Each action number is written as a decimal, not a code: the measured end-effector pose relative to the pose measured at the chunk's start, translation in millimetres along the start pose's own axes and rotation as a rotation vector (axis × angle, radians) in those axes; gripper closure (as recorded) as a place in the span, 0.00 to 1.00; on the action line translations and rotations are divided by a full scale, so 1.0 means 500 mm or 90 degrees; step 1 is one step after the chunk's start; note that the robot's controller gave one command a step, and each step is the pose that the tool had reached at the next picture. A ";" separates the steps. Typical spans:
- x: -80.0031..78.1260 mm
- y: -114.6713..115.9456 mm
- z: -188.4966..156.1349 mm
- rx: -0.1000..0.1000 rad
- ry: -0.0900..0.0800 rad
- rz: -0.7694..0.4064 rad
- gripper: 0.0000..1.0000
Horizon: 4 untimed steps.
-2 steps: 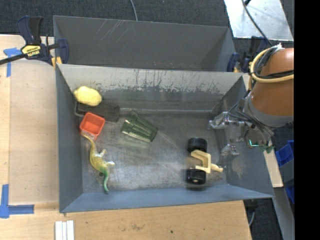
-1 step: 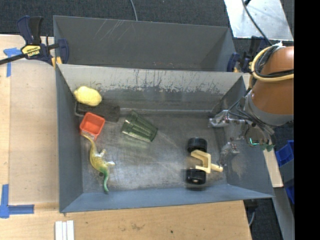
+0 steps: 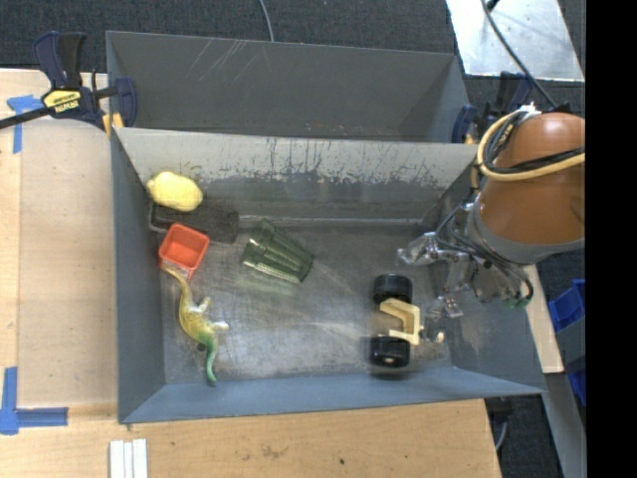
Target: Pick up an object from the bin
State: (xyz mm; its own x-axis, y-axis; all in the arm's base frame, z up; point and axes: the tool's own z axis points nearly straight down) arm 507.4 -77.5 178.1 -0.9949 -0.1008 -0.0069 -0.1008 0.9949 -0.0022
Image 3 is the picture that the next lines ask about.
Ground yellow-green toy dinosaur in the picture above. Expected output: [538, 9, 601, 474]
[166, 266, 231, 387]

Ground black toy wheels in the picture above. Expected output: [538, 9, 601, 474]
[366, 273, 426, 379]

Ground green clear glass cup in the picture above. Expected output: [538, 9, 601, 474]
[240, 218, 316, 285]

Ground black rectangular sponge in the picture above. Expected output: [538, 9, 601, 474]
[148, 201, 241, 245]

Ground orange square cup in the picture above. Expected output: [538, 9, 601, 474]
[157, 223, 211, 281]

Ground yellow lemon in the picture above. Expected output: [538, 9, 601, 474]
[145, 170, 205, 213]

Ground grey metal bin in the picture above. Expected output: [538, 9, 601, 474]
[104, 30, 549, 425]

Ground pale wood board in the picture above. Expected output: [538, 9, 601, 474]
[16, 117, 121, 410]

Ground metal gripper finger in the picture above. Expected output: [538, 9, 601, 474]
[422, 294, 465, 345]
[395, 233, 441, 268]

